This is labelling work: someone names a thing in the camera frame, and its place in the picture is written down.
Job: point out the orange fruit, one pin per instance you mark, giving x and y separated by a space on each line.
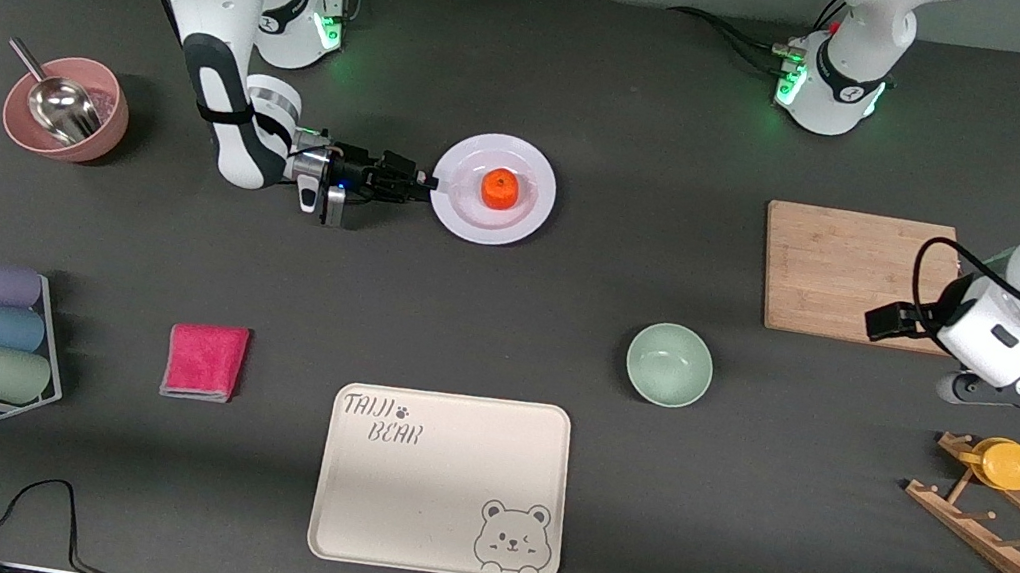
500 189

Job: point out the wooden cutting board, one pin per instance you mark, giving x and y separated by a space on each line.
825 273

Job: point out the pale green bowl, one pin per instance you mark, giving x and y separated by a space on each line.
669 365

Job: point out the cream bear print tray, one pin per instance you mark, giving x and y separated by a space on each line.
418 495

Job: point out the metal scoop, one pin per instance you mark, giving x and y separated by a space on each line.
61 108

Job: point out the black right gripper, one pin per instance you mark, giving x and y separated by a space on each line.
352 173

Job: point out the white round plate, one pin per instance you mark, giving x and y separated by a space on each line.
479 221

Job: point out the yellow cup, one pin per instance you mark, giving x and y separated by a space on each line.
1009 465

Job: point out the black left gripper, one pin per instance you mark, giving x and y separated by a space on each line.
939 308

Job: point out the pink bowl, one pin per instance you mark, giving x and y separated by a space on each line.
109 131

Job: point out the pink folded cloth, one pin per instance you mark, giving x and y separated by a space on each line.
205 362

